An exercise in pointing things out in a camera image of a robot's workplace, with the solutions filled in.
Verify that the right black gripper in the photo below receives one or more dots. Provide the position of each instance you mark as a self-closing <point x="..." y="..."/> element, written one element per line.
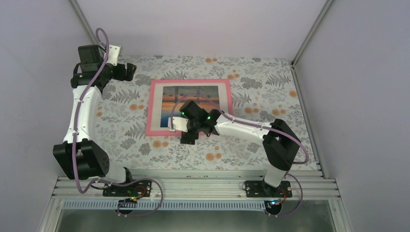
<point x="184" y="138"/>

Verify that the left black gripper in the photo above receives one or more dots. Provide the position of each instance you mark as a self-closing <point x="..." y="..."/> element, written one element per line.
<point x="121" y="75"/>

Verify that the sunset photo print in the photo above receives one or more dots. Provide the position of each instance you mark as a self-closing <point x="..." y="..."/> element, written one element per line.
<point x="173" y="97"/>

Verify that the white photo mat board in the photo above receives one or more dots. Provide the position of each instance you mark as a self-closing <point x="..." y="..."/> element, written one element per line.
<point x="157" y="109"/>

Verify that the pink wooden picture frame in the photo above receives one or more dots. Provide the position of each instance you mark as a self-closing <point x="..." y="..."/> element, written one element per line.
<point x="150" y="109"/>

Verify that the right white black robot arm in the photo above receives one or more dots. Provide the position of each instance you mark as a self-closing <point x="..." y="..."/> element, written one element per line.
<point x="280" y="143"/>

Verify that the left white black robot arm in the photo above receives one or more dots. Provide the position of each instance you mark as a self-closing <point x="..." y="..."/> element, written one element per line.
<point x="79" y="155"/>

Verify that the floral patterned table mat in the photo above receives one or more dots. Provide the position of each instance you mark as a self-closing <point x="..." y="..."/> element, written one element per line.
<point x="262" y="90"/>

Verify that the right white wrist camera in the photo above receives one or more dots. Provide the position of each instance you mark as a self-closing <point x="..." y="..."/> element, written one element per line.
<point x="178" y="124"/>

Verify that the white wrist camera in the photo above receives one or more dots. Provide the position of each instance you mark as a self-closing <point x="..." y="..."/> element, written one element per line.
<point x="113" y="54"/>
<point x="178" y="124"/>

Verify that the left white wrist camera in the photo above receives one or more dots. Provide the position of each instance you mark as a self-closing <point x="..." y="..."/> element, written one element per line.
<point x="113" y="54"/>

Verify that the aluminium rail base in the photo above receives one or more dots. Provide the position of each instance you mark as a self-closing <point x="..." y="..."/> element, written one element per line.
<point x="199" y="190"/>

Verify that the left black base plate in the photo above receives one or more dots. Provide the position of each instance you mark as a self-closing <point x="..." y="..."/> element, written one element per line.
<point x="137" y="189"/>

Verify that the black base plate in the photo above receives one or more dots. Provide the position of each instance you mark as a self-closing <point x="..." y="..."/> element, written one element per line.
<point x="260" y="189"/>
<point x="137" y="189"/>

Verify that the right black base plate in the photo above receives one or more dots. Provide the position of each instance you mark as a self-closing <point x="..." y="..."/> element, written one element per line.
<point x="260" y="189"/>

